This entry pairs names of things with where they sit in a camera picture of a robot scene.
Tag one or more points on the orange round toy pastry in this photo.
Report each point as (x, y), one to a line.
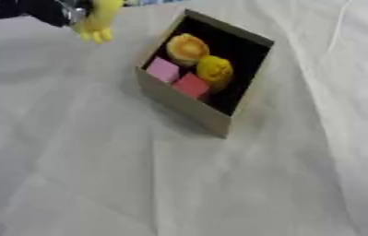
(187, 49)

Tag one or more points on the yellow round toy fruit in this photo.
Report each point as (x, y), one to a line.
(215, 71)

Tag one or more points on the yellow soft toy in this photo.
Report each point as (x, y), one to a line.
(99, 18)

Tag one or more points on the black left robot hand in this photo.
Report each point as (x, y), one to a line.
(36, 8)

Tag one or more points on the tan cardboard box black inside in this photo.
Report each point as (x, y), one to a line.
(192, 104)

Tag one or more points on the red cube block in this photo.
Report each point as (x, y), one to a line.
(191, 85)

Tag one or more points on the pink cube block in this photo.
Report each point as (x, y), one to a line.
(163, 70)

